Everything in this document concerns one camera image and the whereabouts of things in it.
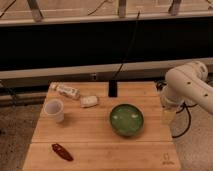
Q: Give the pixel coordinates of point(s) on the small white lying container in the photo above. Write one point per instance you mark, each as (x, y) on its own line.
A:
(88, 101)

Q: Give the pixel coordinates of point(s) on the bamboo cutting board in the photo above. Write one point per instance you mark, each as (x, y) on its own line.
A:
(87, 135)

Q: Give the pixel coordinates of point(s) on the black upright block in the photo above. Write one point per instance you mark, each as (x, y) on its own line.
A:
(112, 92)

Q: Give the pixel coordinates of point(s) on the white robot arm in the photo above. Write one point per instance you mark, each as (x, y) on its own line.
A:
(186, 81)

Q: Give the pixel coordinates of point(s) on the green ceramic bowl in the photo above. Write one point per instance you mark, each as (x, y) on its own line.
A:
(126, 120)

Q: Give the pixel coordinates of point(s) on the pale translucent gripper body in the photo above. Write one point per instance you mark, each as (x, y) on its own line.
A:
(168, 115)

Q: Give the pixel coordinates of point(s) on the dark red chili pepper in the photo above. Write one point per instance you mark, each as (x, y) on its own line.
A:
(62, 152)

